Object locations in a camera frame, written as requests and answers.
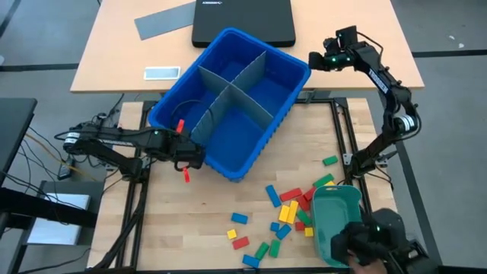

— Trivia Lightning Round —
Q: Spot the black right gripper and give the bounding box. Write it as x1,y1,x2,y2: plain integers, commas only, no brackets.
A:
322,25,361,72

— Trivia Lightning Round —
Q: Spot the large blue plastic bin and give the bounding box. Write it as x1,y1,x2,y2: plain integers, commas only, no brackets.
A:
147,27,312,183

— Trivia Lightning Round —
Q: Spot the short grey slotted divider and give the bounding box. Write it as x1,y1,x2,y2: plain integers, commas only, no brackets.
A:
197,65,275,130

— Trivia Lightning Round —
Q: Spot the teal plastic basket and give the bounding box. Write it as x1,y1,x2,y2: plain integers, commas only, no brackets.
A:
310,185,364,267

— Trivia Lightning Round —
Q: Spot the white-edged grey phone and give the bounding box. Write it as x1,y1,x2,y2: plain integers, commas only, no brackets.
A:
142,65,181,81

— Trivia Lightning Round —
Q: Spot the long blue block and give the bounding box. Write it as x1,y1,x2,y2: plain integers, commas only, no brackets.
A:
265,184,282,208

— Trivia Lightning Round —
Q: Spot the black closed laptop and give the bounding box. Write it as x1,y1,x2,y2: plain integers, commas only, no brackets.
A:
191,0,297,49

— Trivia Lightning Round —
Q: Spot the black pointed lever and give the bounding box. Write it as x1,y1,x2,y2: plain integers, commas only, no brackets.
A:
376,151,399,164

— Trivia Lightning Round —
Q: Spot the long red block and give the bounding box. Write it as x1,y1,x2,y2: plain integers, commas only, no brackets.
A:
279,187,303,202

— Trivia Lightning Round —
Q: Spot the long yellow block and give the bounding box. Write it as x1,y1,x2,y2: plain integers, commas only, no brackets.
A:
286,199,300,225

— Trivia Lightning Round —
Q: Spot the long green block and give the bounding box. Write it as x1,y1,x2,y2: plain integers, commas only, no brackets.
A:
313,173,335,189

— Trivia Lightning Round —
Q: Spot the black power adapter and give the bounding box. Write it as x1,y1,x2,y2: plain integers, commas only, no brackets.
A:
56,161,76,181

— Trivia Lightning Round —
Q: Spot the flat grey sheet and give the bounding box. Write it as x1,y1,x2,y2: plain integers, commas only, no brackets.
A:
133,2,197,41

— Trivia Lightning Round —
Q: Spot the black horizontal bar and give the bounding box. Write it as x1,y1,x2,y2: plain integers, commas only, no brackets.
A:
0,186,98,229

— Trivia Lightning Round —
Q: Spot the white flat box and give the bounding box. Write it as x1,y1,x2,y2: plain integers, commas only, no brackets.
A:
26,193,92,247

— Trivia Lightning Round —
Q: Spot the black side desk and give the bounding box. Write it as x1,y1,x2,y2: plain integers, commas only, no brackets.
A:
0,97,38,176

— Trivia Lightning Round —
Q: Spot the person's hand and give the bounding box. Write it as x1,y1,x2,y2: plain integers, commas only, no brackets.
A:
348,254,389,274

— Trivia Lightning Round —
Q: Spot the black right camera cable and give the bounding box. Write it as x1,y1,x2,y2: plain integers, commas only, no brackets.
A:
355,30,384,54

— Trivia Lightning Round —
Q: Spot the black camera cable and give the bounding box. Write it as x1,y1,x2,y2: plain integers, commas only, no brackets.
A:
170,100,208,129
355,30,384,54

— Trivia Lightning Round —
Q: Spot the black left camera cable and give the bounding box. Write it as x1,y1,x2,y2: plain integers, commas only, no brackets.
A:
170,100,208,129

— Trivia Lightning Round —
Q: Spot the black cable hose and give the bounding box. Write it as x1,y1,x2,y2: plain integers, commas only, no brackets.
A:
89,182,148,273

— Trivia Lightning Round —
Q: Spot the orange floor cable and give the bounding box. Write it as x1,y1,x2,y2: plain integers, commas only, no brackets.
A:
24,132,100,183

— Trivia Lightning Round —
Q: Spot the black floor cable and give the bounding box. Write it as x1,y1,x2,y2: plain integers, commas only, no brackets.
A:
26,126,65,163

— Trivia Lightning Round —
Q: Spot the black leader arm handle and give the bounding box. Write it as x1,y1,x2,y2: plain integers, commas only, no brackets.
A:
329,207,441,274

